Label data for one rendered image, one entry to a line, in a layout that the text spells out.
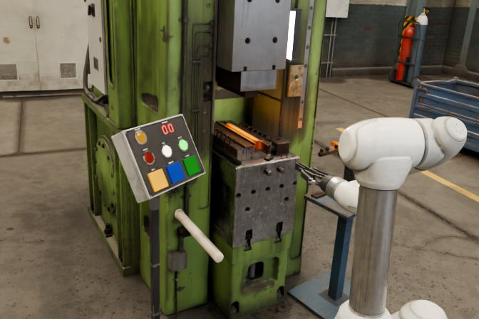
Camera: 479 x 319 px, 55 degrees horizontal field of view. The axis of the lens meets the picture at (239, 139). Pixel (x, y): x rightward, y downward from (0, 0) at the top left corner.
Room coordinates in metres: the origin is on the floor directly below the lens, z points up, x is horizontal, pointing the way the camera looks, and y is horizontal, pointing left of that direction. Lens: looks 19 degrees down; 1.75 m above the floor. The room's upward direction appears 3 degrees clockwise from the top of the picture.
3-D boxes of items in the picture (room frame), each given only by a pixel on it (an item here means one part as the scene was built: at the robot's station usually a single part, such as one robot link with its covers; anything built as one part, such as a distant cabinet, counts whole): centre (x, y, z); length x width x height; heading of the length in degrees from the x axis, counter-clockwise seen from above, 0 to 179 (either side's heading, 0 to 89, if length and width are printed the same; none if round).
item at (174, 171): (1.73, 0.26, 1.01); 0.07 x 0.05 x 0.07; 146
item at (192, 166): (1.81, 0.20, 1.01); 0.07 x 0.05 x 0.07; 146
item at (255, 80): (2.34, 0.03, 1.32); 0.42 x 0.20 x 0.10; 31
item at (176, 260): (2.07, 0.29, 0.36); 0.09 x 0.07 x 0.12; 121
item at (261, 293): (2.38, -0.01, 0.23); 0.55 x 0.37 x 0.47; 31
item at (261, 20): (2.36, -0.01, 1.56); 0.42 x 0.39 x 0.40; 31
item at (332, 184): (1.67, -0.40, 1.00); 0.09 x 0.06 x 0.09; 121
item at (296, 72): (2.43, -0.28, 1.27); 0.09 x 0.02 x 0.17; 121
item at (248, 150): (2.34, 0.03, 0.96); 0.42 x 0.20 x 0.09; 31
